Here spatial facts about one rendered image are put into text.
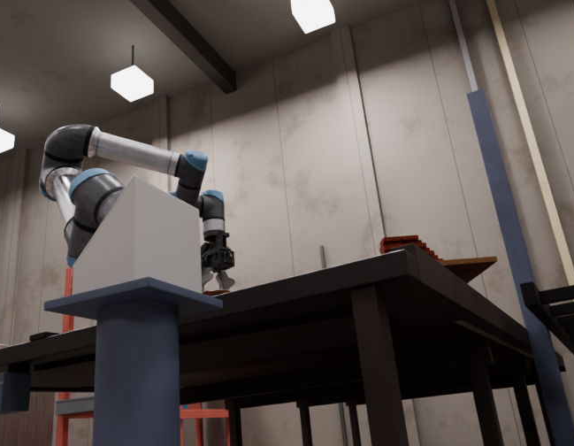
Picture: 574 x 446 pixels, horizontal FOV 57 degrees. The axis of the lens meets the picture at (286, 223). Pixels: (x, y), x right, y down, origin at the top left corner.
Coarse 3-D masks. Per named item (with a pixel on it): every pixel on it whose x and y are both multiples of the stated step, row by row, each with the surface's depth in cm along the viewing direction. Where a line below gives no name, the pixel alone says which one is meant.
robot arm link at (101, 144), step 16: (64, 128) 160; (80, 128) 160; (96, 128) 162; (48, 144) 160; (64, 144) 159; (80, 144) 159; (96, 144) 161; (112, 144) 162; (128, 144) 163; (144, 144) 165; (128, 160) 164; (144, 160) 164; (160, 160) 164; (176, 160) 165; (192, 160) 165; (176, 176) 168; (192, 176) 167
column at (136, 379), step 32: (128, 288) 102; (160, 288) 103; (128, 320) 107; (160, 320) 110; (96, 352) 109; (128, 352) 105; (160, 352) 108; (96, 384) 106; (128, 384) 103; (160, 384) 105; (96, 416) 104; (128, 416) 101; (160, 416) 103
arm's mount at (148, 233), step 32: (128, 192) 114; (160, 192) 121; (128, 224) 111; (160, 224) 119; (192, 224) 130; (96, 256) 112; (128, 256) 108; (160, 256) 116; (192, 256) 127; (96, 288) 110; (192, 288) 124
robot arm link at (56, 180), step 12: (48, 156) 160; (48, 168) 161; (60, 168) 159; (72, 168) 161; (48, 180) 159; (60, 180) 157; (72, 180) 157; (48, 192) 161; (60, 192) 152; (60, 204) 150; (72, 204) 146; (72, 216) 139; (72, 228) 133; (72, 240) 133; (84, 240) 131; (72, 252) 133; (72, 264) 134
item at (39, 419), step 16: (32, 400) 621; (48, 400) 641; (0, 416) 581; (16, 416) 598; (32, 416) 616; (48, 416) 636; (0, 432) 577; (16, 432) 594; (32, 432) 612; (48, 432) 631
